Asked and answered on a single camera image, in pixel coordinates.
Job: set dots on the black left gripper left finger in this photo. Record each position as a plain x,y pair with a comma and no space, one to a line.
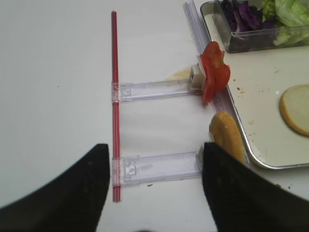
72,202

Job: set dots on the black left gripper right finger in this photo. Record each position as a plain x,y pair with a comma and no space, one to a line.
242,201

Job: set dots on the left clear tomato track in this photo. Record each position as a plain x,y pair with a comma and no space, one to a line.
127,92

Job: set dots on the red tomato slices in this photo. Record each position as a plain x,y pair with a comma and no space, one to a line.
216,71

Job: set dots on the white tomato pusher block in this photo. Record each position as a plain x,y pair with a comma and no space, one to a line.
197,78

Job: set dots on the green lettuce leaves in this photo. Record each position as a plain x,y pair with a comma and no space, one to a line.
291,17

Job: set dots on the left clear bun track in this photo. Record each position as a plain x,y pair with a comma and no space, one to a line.
137,170

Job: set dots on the upright bun slice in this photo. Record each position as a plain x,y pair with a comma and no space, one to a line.
226,134

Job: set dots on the flat bun slice on tray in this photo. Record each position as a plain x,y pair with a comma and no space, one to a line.
294,108

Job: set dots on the silver metal tray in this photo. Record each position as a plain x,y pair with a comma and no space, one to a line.
258,80

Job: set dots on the clear plastic salad container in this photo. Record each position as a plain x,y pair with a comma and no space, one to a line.
235,42

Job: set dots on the purple cabbage leaves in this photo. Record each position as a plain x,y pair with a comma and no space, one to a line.
243,17

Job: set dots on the left red plastic rail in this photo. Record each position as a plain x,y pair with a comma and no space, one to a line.
115,113

